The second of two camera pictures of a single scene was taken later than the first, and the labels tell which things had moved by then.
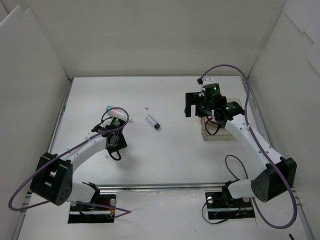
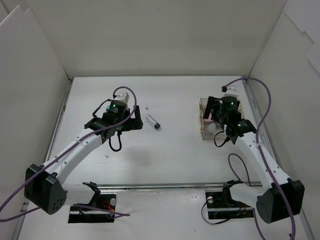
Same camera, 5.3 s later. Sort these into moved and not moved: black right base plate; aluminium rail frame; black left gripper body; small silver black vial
Moved: black left gripper body
Not moved: small silver black vial; black right base plate; aluminium rail frame
